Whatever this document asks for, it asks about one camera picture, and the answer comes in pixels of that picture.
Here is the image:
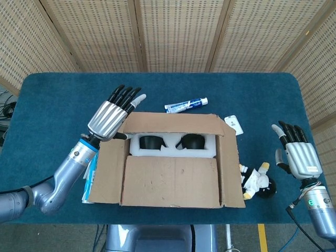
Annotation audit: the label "black white plush toy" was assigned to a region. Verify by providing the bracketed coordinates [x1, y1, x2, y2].
[238, 162, 277, 201]

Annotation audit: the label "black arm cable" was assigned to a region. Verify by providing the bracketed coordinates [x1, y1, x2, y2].
[286, 194, 325, 252]

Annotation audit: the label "red-brown cardboard box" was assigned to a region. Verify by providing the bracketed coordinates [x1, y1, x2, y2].
[88, 112, 247, 208]

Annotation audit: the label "white foam insert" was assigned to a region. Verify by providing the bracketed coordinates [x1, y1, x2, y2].
[129, 132, 216, 159]

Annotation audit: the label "woven bamboo folding screen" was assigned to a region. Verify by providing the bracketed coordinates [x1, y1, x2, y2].
[0, 0, 336, 158]

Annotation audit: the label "white blue toothpaste tube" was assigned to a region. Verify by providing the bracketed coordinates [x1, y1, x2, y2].
[164, 97, 209, 114]

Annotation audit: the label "yellow floor tape strip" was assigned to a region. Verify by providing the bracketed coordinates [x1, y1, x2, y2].
[257, 224, 269, 252]

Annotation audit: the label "black floor cables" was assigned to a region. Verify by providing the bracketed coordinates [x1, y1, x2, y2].
[0, 89, 19, 148]

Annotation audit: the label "blue plastic film roll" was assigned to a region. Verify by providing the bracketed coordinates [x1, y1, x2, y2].
[81, 153, 99, 204]

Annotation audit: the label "blue carpet table cover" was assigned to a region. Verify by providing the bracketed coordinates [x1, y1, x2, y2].
[0, 72, 332, 225]

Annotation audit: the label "black cup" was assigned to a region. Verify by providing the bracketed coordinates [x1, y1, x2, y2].
[175, 133, 205, 150]
[139, 135, 166, 151]

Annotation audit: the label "grey robot torso base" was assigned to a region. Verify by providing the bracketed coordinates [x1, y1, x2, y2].
[104, 224, 218, 252]

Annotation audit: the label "blue floor cable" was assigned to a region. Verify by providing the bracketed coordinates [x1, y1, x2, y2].
[93, 224, 107, 252]
[280, 227, 301, 252]

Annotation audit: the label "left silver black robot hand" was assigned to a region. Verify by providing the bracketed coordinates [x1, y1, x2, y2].
[87, 84, 146, 141]

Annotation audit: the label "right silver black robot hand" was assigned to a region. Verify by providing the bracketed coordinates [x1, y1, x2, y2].
[271, 120, 323, 181]

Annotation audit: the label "white plastic card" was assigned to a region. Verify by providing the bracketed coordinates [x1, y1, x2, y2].
[224, 115, 244, 136]

